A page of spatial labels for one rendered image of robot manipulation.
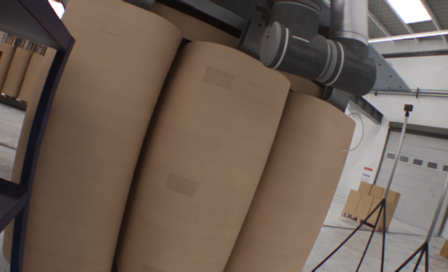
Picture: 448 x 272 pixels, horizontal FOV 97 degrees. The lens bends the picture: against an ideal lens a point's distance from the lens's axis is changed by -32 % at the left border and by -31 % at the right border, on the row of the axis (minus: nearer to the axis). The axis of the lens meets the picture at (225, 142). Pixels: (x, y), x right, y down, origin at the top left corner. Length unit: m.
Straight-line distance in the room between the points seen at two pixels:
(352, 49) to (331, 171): 0.63
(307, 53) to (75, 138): 0.60
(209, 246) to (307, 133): 0.53
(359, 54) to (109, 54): 0.62
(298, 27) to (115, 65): 0.47
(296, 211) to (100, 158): 0.72
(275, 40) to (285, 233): 0.76
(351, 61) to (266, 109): 0.39
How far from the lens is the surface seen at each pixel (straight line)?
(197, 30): 0.95
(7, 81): 6.63
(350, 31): 0.65
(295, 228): 1.09
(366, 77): 0.63
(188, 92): 0.82
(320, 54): 0.56
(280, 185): 1.03
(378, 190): 7.31
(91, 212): 0.80
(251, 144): 0.86
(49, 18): 0.46
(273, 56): 0.53
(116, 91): 0.73
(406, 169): 14.82
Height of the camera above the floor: 0.80
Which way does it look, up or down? level
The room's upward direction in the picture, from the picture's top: 19 degrees clockwise
